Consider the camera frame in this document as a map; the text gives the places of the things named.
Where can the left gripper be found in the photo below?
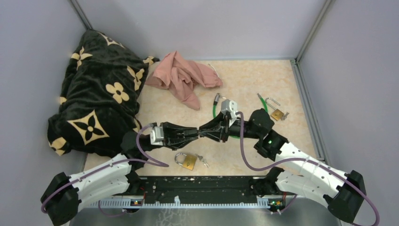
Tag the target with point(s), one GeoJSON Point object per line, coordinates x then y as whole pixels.
{"type": "Point", "coordinates": [171, 137]}

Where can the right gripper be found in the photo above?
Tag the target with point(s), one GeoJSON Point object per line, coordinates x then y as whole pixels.
{"type": "Point", "coordinates": [220, 121]}

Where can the brass padlock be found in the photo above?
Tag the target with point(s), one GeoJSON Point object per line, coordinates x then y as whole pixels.
{"type": "Point", "coordinates": [188, 160]}
{"type": "Point", "coordinates": [277, 114]}

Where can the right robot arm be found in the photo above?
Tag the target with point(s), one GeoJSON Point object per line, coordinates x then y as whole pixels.
{"type": "Point", "coordinates": [340, 192]}

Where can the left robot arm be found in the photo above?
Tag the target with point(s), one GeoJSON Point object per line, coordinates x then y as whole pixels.
{"type": "Point", "coordinates": [66, 195]}

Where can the pink cloth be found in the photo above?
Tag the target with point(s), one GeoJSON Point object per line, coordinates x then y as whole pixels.
{"type": "Point", "coordinates": [180, 76]}

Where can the black floral blanket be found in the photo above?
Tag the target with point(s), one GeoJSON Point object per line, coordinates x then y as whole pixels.
{"type": "Point", "coordinates": [99, 99]}

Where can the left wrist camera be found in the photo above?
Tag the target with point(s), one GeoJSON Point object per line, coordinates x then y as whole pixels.
{"type": "Point", "coordinates": [157, 136]}

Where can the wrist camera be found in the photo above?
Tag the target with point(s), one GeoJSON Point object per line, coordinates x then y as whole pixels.
{"type": "Point", "coordinates": [157, 136]}
{"type": "Point", "coordinates": [229, 107]}

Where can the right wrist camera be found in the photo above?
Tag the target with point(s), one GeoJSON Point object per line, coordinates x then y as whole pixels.
{"type": "Point", "coordinates": [229, 107]}

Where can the green cable lock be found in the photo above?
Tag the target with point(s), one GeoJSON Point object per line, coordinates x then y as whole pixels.
{"type": "Point", "coordinates": [214, 109]}

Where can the brass padlock on cable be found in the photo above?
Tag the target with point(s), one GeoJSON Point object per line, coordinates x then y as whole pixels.
{"type": "Point", "coordinates": [277, 114]}

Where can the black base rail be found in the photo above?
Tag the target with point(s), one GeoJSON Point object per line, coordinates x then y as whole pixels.
{"type": "Point", "coordinates": [203, 189]}

